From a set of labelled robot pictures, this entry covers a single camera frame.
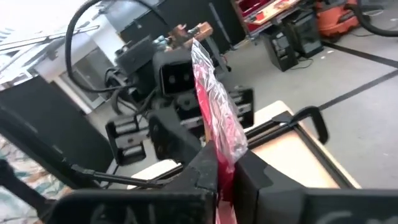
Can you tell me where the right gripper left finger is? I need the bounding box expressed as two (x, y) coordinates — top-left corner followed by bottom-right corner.
(46, 141), (218, 224)

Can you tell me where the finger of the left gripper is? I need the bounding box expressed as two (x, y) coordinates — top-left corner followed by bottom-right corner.
(149, 109), (202, 167)

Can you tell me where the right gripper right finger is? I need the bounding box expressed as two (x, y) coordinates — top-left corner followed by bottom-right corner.
(233, 149), (398, 224)

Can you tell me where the red popcorn bag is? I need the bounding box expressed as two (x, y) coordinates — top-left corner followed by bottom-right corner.
(190, 37), (249, 224)

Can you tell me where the black computer tower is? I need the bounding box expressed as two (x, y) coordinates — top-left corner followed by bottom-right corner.
(284, 12), (325, 59)
(262, 30), (300, 73)

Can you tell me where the red tool cart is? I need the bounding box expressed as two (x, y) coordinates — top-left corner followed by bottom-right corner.
(234, 0), (301, 34)

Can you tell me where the orange shop vacuum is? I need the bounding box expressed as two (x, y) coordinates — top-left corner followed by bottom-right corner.
(315, 0), (363, 40)

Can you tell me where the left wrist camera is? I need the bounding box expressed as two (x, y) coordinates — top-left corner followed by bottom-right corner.
(160, 58), (195, 96)

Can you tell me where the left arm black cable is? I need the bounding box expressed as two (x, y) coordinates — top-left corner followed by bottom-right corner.
(64, 0), (170, 94)

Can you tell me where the black vacuum hose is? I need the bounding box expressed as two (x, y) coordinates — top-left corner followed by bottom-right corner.
(346, 0), (398, 38)

